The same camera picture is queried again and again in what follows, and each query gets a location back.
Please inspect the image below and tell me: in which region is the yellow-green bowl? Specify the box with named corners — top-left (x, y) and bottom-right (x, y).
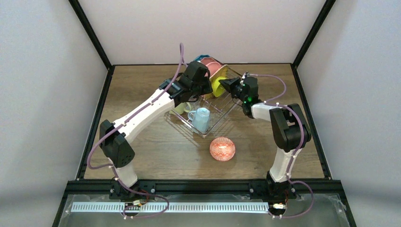
top-left (211, 76), bottom-right (227, 97)

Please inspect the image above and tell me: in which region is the pink polka dot plate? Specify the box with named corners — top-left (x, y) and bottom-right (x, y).
top-left (200, 57), bottom-right (216, 66)

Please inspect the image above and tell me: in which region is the blue polka dot plate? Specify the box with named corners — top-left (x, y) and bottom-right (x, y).
top-left (194, 54), bottom-right (210, 61)

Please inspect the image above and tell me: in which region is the light green mug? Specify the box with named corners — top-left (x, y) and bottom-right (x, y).
top-left (169, 102), bottom-right (192, 115)

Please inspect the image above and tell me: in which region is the light blue mug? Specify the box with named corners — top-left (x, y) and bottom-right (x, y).
top-left (187, 107), bottom-right (210, 133)

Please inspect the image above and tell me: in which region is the red patterned bowl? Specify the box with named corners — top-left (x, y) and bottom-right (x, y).
top-left (209, 137), bottom-right (236, 162)

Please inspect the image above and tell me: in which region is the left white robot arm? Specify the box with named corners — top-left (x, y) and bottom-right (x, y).
top-left (99, 61), bottom-right (212, 187)

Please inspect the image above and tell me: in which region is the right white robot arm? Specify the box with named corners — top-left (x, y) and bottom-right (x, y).
top-left (220, 76), bottom-right (312, 183)

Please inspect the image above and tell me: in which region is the metal wire dish rack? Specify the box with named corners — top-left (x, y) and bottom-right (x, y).
top-left (164, 91), bottom-right (241, 138)

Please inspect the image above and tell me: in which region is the white slotted cable duct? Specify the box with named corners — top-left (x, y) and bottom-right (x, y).
top-left (69, 202), bottom-right (269, 213)

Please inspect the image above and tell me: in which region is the black aluminium frame rail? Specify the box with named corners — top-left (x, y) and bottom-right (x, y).
top-left (64, 179), bottom-right (345, 195)

